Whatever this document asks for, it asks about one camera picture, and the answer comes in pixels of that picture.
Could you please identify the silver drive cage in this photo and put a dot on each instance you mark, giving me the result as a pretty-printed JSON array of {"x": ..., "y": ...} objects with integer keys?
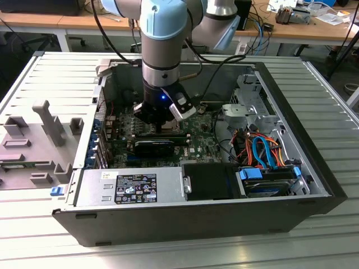
[{"x": 266, "y": 123}]

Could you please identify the green motherboard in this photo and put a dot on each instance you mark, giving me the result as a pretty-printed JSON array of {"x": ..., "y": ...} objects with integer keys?
[{"x": 202, "y": 140}]

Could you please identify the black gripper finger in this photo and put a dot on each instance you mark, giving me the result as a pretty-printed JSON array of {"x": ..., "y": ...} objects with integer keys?
[
  {"x": 168, "y": 121},
  {"x": 144, "y": 113}
]

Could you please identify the white cardboard box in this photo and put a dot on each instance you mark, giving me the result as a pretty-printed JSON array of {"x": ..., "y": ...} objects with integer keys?
[{"x": 280, "y": 5}]

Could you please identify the black graphics card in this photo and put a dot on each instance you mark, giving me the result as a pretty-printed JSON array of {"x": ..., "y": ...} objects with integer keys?
[{"x": 154, "y": 150}]

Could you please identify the silver metal part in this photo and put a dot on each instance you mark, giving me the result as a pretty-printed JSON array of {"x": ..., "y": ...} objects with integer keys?
[{"x": 301, "y": 16}]

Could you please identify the silver power supply unit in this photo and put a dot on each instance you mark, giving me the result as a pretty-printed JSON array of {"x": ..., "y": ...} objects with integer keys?
[{"x": 168, "y": 182}]

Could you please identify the black flat device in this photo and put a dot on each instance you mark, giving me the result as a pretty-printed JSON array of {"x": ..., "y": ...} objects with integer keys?
[{"x": 42, "y": 7}]

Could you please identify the white power strip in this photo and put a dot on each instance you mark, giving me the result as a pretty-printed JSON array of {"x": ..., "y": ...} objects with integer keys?
[{"x": 241, "y": 49}]

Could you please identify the black tripod leg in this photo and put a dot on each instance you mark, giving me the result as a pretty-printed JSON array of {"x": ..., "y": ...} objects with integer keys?
[{"x": 340, "y": 56}]

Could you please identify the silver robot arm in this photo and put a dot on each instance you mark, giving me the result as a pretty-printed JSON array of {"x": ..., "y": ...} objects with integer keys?
[{"x": 162, "y": 42}]

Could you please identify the wooden desk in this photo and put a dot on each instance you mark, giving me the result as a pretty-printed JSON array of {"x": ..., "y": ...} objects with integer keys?
[
  {"x": 308, "y": 29},
  {"x": 70, "y": 21}
]

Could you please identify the round coin battery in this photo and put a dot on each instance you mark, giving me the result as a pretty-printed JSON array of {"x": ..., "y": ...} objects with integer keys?
[{"x": 202, "y": 110}]

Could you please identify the green RAM stick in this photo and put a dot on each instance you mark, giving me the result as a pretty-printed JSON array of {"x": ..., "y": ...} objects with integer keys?
[
  {"x": 160, "y": 137},
  {"x": 16, "y": 167}
]

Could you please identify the hard disk with blue carrier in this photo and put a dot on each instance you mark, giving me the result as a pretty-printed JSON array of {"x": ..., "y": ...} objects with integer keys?
[{"x": 266, "y": 191}]

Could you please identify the black plastic shroud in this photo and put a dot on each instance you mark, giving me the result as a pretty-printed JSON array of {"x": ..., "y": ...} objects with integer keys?
[{"x": 210, "y": 182}]

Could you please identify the blue case latch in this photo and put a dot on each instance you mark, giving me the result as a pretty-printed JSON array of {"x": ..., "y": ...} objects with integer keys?
[{"x": 56, "y": 191}]

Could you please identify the grey parts rack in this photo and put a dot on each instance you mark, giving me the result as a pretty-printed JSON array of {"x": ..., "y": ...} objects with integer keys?
[{"x": 42, "y": 157}]

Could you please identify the CPU socket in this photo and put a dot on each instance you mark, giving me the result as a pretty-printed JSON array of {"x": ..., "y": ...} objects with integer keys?
[{"x": 179, "y": 129}]

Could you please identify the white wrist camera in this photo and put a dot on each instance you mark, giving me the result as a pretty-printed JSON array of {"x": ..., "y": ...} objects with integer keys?
[{"x": 185, "y": 110}]

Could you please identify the clear plastic bag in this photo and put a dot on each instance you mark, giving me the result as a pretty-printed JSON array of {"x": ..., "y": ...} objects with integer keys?
[{"x": 332, "y": 18}]

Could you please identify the black power adapter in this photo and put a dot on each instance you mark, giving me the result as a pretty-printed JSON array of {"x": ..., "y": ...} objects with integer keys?
[{"x": 267, "y": 27}]

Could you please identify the metal heat sink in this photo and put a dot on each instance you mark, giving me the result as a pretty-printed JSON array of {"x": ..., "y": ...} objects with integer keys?
[{"x": 283, "y": 15}]

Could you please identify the black PC case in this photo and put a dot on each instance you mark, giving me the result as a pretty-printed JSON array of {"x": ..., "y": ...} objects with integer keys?
[{"x": 168, "y": 224}]

